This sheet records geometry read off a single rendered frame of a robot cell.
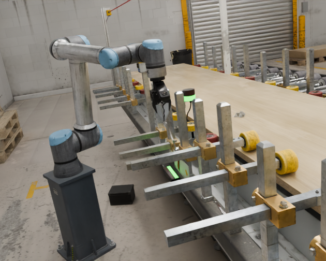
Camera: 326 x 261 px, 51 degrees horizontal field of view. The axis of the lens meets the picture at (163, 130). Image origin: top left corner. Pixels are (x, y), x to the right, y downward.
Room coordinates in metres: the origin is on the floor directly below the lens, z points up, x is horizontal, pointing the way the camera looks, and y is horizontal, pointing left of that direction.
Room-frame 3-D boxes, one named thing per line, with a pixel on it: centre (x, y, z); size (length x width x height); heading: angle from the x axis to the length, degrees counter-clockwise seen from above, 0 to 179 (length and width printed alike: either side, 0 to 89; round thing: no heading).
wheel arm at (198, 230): (0.78, -0.21, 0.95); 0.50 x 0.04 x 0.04; 103
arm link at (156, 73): (1.59, 0.00, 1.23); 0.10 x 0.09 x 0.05; 103
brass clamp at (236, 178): (1.05, -0.21, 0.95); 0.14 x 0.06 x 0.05; 13
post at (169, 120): (1.80, -0.04, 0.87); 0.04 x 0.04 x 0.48; 13
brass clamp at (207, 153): (1.29, -0.15, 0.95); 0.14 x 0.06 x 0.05; 13
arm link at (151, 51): (1.60, -0.01, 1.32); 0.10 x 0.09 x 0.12; 41
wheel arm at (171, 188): (1.02, -0.16, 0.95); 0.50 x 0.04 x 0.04; 103
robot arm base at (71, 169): (2.09, 0.65, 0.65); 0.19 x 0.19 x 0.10
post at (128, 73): (3.02, 0.23, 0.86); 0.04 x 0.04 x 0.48; 13
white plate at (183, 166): (1.58, -0.07, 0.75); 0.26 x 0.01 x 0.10; 13
